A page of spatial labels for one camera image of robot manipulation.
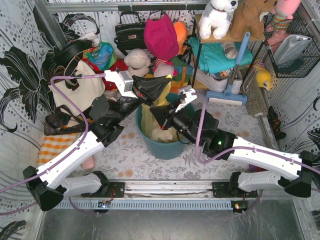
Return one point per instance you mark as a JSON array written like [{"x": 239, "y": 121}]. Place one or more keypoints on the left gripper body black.
[{"x": 138, "y": 92}]

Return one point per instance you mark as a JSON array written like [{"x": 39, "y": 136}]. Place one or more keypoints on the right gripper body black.
[{"x": 167, "y": 119}]

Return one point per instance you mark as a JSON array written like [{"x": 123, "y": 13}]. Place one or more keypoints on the yellow trash bag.
[{"x": 150, "y": 114}]

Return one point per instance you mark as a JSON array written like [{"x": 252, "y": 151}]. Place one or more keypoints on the teal trash bin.
[{"x": 162, "y": 151}]

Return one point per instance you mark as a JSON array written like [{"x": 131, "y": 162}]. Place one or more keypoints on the blue floor mop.
[{"x": 227, "y": 97}]

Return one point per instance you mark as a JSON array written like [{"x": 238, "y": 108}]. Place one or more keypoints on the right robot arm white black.
[{"x": 288, "y": 171}]

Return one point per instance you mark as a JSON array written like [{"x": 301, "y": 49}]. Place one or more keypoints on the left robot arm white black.
[{"x": 49, "y": 183}]

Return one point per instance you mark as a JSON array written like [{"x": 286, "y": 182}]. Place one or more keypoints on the crumpled paper trash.
[{"x": 164, "y": 136}]

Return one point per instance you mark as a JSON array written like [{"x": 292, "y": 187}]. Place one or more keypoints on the magenta cloth bag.
[{"x": 160, "y": 38}]

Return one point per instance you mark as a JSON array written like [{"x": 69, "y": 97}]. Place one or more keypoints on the cream canvas tote bag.
[{"x": 83, "y": 96}]

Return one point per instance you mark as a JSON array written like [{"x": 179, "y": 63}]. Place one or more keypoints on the colourful printed bag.
[{"x": 101, "y": 57}]

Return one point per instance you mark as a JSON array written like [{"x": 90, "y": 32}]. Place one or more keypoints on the pink white plush doll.
[{"x": 163, "y": 67}]

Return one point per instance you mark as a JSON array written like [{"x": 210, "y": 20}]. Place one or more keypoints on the cream plush lamb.
[{"x": 138, "y": 62}]

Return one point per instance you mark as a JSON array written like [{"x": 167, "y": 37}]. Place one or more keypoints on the rainbow striped cloth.
[{"x": 182, "y": 78}]

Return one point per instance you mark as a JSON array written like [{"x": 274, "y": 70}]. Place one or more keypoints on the red cloth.
[{"x": 108, "y": 80}]

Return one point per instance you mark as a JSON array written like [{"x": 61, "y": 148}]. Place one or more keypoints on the white sneaker left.
[{"x": 207, "y": 82}]

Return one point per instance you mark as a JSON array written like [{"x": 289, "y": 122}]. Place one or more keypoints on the white sneaker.
[
  {"x": 207, "y": 82},
  {"x": 237, "y": 82}
]

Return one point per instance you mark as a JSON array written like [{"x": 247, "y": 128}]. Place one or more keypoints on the black leather handbag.
[{"x": 130, "y": 36}]

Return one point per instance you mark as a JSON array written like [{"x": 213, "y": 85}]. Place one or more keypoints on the orange plush toy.
[{"x": 181, "y": 33}]

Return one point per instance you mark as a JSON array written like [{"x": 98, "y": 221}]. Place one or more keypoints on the white sneaker right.
[{"x": 237, "y": 82}]

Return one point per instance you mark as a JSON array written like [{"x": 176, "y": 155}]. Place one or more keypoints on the teal folded cloth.
[{"x": 212, "y": 58}]

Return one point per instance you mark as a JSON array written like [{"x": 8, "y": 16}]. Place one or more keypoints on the pink rolled towel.
[{"x": 89, "y": 163}]

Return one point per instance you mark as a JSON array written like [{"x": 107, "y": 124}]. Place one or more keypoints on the grey patterned ball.
[{"x": 230, "y": 50}]

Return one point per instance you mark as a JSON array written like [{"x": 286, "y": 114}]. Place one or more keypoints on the black hat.
[{"x": 64, "y": 56}]

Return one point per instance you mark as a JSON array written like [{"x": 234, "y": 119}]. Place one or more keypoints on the yellow plush toy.
[{"x": 262, "y": 76}]

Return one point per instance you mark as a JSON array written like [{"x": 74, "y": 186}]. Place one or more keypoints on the dark patterned cloth right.
[{"x": 275, "y": 124}]

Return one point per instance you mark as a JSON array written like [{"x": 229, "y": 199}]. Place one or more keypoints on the white grey plush dog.
[{"x": 216, "y": 18}]

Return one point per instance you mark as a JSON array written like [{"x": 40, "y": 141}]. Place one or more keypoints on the orange white checkered towel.
[{"x": 53, "y": 145}]

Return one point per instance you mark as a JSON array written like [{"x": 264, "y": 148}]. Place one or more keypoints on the brown plush dog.
[{"x": 247, "y": 16}]

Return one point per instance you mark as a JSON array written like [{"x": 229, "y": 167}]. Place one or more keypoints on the pink plush toy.
[{"x": 283, "y": 12}]

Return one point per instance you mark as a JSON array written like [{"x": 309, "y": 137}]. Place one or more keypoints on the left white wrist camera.
[{"x": 123, "y": 77}]

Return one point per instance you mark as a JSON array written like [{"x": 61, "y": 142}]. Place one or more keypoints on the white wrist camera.
[
  {"x": 188, "y": 95},
  {"x": 123, "y": 77}
]

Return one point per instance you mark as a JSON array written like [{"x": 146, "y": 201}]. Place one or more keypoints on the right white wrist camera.
[{"x": 188, "y": 95}]

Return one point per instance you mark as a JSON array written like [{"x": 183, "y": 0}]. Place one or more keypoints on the wooden black frame shelf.
[{"x": 195, "y": 56}]

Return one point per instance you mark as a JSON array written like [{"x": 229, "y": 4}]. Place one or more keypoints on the metal pole with handle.
[{"x": 266, "y": 137}]

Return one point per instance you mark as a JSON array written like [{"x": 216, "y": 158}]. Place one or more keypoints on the brown patterned strap bag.
[{"x": 62, "y": 121}]

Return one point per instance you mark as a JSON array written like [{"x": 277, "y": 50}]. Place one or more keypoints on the metal base rail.
[{"x": 101, "y": 195}]

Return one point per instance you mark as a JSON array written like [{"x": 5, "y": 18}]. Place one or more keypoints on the black wire basket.
[{"x": 274, "y": 35}]

